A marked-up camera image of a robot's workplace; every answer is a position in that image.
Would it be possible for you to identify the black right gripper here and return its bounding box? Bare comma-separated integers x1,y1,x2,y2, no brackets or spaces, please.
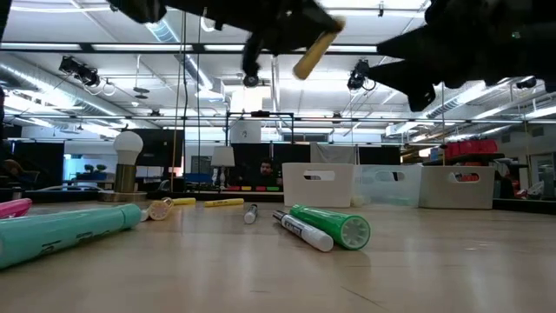
367,0,535,113

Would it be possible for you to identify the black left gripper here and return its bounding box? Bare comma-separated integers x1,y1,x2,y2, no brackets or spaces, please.
203,0,347,77

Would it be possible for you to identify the slim yellow highlighter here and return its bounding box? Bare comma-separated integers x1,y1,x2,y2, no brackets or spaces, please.
203,197,246,209

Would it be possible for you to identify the short white marker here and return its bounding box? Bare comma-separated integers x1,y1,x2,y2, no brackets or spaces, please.
243,203,259,225

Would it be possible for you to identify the green highlighter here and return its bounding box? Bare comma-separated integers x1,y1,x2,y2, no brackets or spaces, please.
288,203,372,251

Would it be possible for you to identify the white Expo dry-erase marker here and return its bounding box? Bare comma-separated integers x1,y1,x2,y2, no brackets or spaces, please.
272,210,335,253

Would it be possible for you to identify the teal highlighter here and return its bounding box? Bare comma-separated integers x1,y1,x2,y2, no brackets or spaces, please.
0,203,143,270

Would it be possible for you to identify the pink highlighter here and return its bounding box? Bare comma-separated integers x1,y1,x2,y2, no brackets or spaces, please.
0,197,34,220

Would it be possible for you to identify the black partition panel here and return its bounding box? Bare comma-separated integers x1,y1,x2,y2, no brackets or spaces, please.
229,143,312,192
358,145,401,166
10,141,66,191

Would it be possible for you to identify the white numbered sign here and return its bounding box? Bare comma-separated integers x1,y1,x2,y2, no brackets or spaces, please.
229,120,262,145

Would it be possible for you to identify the red storage bin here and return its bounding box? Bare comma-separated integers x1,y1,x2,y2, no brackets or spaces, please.
443,138,500,160

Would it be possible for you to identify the black shelf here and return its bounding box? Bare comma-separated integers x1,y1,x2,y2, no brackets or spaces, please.
421,151,506,167

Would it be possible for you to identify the grey hanging cloth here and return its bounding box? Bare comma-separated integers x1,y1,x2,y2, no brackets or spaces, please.
309,142,358,166

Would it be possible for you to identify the person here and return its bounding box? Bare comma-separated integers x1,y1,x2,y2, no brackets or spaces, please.
2,158,40,190
254,158,284,189

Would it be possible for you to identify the translucent plastic bin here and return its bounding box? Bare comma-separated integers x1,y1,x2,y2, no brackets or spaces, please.
352,163,423,208

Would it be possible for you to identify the white plastic bin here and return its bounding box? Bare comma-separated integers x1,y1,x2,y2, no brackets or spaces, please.
419,165,496,210
281,163,355,209

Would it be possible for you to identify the white shade table lamp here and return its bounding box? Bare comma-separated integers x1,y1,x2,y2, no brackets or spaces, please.
209,145,236,191

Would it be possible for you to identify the coloured block strip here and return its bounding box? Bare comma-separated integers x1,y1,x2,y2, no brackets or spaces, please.
225,185,281,193

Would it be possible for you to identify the glass door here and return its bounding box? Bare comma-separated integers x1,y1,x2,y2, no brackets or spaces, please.
528,151,556,201

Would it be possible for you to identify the white globe brass lamp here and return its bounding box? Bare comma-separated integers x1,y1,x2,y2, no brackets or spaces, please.
97,130,149,203

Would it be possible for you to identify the black stand frame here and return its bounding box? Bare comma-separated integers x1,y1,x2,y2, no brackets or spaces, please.
224,110,295,145

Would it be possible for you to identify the silver ventilation duct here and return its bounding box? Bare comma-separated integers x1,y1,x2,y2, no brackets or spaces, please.
145,19,227,99

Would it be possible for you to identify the black hanging cable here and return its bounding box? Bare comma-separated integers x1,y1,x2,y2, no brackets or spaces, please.
181,12,189,192

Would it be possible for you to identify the black wall monitor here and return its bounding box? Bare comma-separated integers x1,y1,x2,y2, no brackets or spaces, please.
129,128,186,169

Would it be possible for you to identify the black overhead frame bar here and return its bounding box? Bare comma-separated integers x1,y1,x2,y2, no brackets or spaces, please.
0,42,379,56

